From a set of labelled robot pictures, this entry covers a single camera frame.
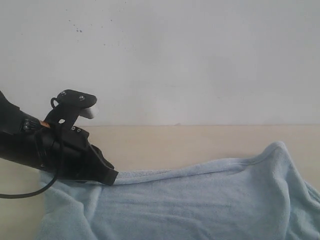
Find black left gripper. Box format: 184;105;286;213
32;127;119;186

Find light blue towel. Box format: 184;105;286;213
36;142;320;240

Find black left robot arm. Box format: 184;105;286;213
0;89;119;186

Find black left camera cable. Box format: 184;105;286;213
0;96;66;200

